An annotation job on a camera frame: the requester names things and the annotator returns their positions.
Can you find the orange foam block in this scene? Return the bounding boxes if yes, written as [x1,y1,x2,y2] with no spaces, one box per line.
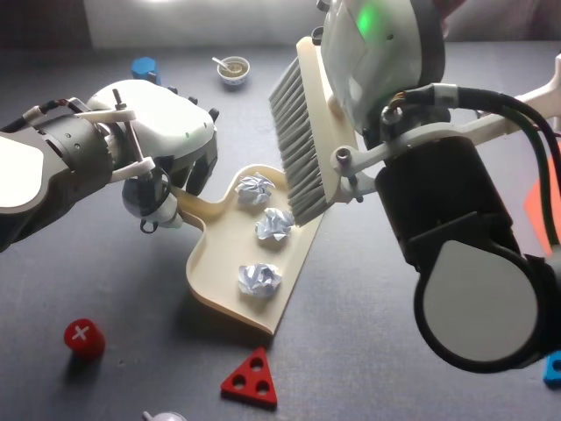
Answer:
[523,157,561,258]

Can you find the red cylinder block white cross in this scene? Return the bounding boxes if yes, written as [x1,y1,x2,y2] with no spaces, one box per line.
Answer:
[64,318,107,363]

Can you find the small bowl with spoon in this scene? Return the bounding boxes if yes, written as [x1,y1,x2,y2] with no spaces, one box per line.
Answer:
[211,55,251,91]

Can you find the blue prism block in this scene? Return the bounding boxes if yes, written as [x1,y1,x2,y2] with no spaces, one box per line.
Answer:
[131,56,162,87]

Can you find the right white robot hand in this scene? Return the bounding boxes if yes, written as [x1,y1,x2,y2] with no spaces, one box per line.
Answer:
[310,0,447,148]

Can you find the cream plastic dustpan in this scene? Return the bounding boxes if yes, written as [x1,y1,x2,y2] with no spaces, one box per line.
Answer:
[173,163,324,337]

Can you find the blue triangle block with holes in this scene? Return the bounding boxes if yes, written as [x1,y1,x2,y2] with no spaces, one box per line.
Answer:
[542,353,561,389]

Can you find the white padded backdrop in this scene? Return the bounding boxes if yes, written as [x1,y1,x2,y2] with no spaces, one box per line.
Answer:
[82,0,561,47]

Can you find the red triangle block three holes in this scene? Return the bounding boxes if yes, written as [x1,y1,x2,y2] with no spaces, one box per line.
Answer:
[220,346,279,411]

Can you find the grey table cloth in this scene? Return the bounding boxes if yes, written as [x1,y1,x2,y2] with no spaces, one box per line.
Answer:
[0,39,561,421]

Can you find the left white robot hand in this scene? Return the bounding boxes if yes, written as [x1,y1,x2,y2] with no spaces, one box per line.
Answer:
[85,79,220,233]

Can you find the white paper ball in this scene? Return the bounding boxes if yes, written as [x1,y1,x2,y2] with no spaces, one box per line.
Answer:
[254,207,295,242]
[235,172,276,207]
[237,262,284,300]

